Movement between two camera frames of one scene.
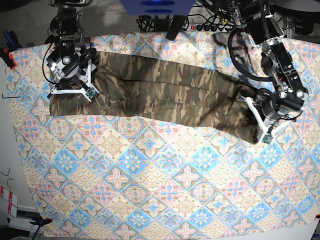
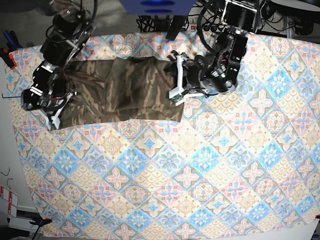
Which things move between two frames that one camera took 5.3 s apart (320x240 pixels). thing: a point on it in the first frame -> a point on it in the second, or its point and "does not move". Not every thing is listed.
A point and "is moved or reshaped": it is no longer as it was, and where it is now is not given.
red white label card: x=12 y=199 does not move
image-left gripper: x=78 y=85 -> x=52 y=113
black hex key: x=9 y=97 does not move
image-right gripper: x=266 y=110 -> x=184 y=61
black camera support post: x=176 y=25 does not move
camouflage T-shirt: x=161 y=88 is moved or reshaped
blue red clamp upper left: x=12 y=44 does not move
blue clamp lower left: x=41 y=222 does not move
